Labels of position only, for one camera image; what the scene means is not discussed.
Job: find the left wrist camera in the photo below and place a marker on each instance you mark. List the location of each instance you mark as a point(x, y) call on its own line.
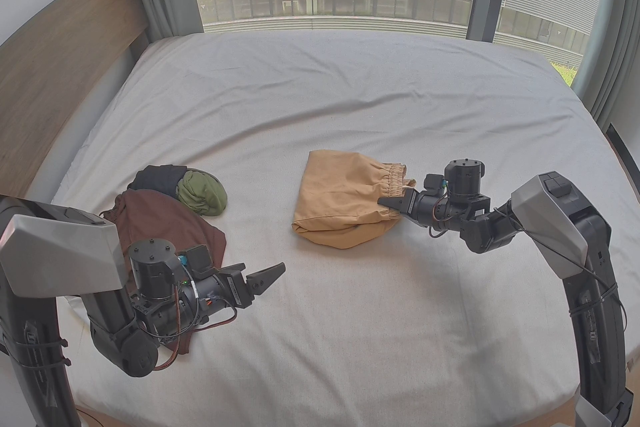
point(197, 260)

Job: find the bed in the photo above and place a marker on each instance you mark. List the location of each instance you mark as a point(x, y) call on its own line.
point(350, 114)

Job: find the pale grey garment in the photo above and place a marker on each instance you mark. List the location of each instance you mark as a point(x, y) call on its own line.
point(76, 306)

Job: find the tan shorts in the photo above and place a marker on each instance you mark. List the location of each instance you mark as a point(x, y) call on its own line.
point(340, 200)

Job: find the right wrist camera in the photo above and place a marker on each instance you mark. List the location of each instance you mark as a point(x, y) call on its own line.
point(434, 183)

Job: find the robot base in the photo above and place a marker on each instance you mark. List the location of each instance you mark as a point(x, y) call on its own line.
point(587, 417)

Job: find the black garment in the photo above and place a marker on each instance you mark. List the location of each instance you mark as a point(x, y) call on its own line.
point(152, 180)

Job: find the green garment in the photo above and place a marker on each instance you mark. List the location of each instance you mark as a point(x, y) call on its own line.
point(200, 195)

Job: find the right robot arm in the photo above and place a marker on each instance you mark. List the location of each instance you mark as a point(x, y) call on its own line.
point(550, 220)

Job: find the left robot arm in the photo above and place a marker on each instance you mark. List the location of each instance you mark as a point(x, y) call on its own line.
point(55, 250)

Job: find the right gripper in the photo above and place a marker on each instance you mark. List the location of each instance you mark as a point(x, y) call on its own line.
point(430, 210)

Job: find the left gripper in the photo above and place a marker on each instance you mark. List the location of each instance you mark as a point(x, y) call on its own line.
point(222, 292)

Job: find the brown shorts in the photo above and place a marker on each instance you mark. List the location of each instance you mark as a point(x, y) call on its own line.
point(160, 220)

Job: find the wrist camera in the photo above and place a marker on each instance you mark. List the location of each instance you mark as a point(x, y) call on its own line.
point(197, 260)
point(434, 183)

